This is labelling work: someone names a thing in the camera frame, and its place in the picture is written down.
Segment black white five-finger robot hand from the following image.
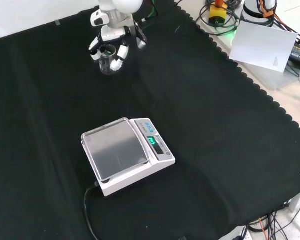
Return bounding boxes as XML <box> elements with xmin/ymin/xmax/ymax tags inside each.
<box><xmin>88</xmin><ymin>20</ymin><xmax>149</xmax><ymax>72</ymax></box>

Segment clear glass beaker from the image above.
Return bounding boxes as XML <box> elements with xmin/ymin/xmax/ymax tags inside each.
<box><xmin>97</xmin><ymin>44</ymin><xmax>117</xmax><ymax>76</ymax></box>

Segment white electronic balance steel pan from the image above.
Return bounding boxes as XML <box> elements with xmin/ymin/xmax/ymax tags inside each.
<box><xmin>80</xmin><ymin>116</ymin><xmax>177</xmax><ymax>198</ymax></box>

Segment yellow stop button box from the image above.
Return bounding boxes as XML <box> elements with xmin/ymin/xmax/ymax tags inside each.
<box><xmin>208</xmin><ymin>0</ymin><xmax>229</xmax><ymax>28</ymax></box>

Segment black table cloth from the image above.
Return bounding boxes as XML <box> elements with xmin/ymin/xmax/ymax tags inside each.
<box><xmin>0</xmin><ymin>0</ymin><xmax>300</xmax><ymax>240</ymax></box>

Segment white paper board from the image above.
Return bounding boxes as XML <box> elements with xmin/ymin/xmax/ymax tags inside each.
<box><xmin>228</xmin><ymin>20</ymin><xmax>299</xmax><ymax>74</ymax></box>

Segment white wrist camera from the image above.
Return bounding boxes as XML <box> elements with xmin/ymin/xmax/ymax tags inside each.
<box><xmin>90</xmin><ymin>10</ymin><xmax>109</xmax><ymax>28</ymax></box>

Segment green cable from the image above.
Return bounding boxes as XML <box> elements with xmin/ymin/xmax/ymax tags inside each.
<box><xmin>140</xmin><ymin>0</ymin><xmax>159</xmax><ymax>23</ymax></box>

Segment orange cable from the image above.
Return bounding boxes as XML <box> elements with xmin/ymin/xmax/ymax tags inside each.
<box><xmin>257</xmin><ymin>0</ymin><xmax>276</xmax><ymax>19</ymax></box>

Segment black balance power cable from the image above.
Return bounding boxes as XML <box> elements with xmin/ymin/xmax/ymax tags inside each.
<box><xmin>83</xmin><ymin>181</ymin><xmax>102</xmax><ymax>240</ymax></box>

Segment black floor cable bundle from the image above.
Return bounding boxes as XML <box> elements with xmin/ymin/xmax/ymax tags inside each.
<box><xmin>239</xmin><ymin>203</ymin><xmax>300</xmax><ymax>240</ymax></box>

